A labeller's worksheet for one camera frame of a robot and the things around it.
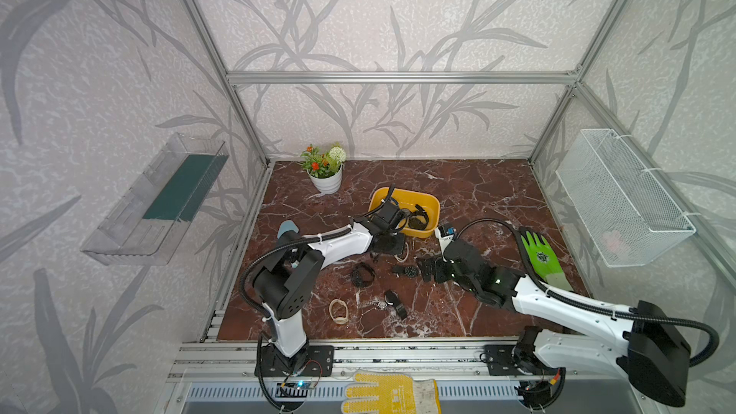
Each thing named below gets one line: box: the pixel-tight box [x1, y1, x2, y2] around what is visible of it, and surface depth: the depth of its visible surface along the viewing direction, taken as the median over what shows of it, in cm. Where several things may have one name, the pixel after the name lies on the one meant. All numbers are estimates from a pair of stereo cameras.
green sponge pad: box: [142, 153, 230, 223], surface depth 69 cm
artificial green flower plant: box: [297, 141, 346, 179], surface depth 101 cm
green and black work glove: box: [518, 226, 574, 292], surface depth 93 cm
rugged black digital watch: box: [350, 261, 376, 289], surface depth 91 cm
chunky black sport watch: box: [408, 203, 430, 231], surface depth 104 cm
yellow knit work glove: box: [341, 371, 442, 414], surface depth 70 cm
